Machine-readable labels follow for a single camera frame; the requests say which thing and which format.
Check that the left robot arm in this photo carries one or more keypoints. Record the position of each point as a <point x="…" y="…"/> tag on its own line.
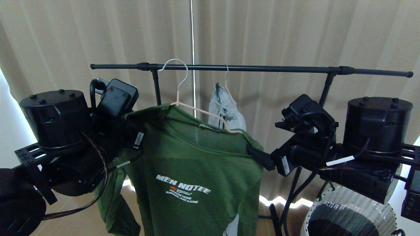
<point x="52" y="124"/>

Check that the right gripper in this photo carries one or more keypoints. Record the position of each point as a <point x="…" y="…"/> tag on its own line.
<point x="302" y="157"/>

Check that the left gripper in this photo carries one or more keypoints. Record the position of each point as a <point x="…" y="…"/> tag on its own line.
<point x="121" y="137"/>

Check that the black clothes rack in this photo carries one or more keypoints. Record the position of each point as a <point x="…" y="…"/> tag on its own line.
<point x="262" y="68"/>

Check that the olive green garment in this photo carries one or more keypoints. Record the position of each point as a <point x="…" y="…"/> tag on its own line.
<point x="197" y="157"/>

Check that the pink clothes hanger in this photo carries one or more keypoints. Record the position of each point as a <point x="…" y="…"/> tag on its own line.
<point x="178" y="95"/>
<point x="227" y="82"/>

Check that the beige curtain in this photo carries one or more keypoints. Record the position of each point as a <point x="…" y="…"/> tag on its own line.
<point x="98" y="32"/>

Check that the pale grey shorts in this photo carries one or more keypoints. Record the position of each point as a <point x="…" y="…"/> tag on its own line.
<point x="226" y="108"/>

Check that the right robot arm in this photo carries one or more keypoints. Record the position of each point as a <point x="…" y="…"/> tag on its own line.
<point x="377" y="131"/>

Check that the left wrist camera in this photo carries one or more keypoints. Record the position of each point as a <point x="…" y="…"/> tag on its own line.
<point x="115" y="98"/>

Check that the white laundry basket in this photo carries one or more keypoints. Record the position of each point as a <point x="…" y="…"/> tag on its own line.
<point x="354" y="203"/>

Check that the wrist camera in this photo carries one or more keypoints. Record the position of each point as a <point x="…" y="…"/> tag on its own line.
<point x="305" y="111"/>
<point x="115" y="98"/>

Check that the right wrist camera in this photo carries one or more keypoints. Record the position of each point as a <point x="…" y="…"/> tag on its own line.
<point x="305" y="111"/>

